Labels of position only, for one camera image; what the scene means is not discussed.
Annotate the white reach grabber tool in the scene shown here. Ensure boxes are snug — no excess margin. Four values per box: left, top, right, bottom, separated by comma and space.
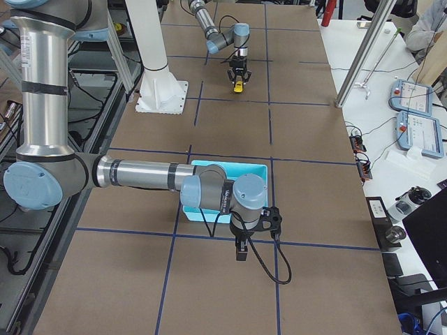
354, 27, 402, 100

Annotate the turquoise plastic storage bin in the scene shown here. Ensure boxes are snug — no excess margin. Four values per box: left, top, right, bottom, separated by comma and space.
182, 160, 269, 225

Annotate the black label box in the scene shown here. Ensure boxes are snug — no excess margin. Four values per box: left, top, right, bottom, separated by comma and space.
366, 197, 402, 252

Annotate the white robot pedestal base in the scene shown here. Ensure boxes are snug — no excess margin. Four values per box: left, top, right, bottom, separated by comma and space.
129, 1, 189, 114

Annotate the far teach pendant tablet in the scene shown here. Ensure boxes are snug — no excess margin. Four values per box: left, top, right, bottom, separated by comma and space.
388, 79, 434, 116

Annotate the yellow beetle toy car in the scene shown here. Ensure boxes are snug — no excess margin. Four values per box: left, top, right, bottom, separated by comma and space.
233, 80, 244, 94

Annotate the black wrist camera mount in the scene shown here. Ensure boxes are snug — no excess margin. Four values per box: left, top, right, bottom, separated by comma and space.
258, 207, 282, 239

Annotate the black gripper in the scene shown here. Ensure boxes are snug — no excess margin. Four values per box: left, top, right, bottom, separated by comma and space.
227, 56, 251, 86

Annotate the near teach pendant tablet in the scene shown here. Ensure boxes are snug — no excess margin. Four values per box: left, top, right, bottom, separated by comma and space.
396, 111, 445, 158

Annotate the aluminium frame post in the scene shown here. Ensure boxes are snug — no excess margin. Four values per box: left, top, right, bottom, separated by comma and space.
335, 0, 397, 108

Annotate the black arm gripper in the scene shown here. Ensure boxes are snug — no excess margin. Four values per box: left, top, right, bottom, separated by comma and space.
230, 221, 255, 261

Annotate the teach pendant tablet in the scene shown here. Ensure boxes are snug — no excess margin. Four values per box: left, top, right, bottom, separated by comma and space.
388, 79, 434, 116
396, 111, 445, 158

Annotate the red cylinder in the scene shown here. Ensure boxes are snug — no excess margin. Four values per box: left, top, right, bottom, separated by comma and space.
321, 0, 337, 27

